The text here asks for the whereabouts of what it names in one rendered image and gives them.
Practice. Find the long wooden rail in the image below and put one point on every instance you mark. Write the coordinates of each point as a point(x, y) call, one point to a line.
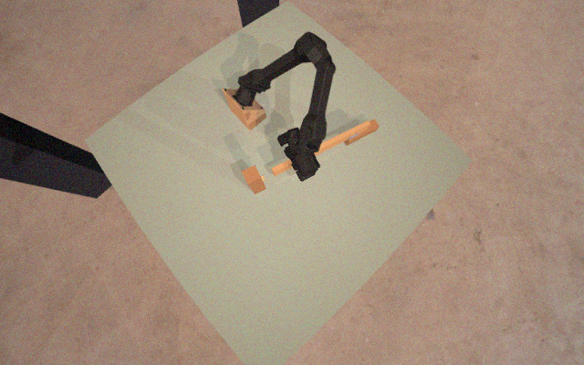
point(325, 145)

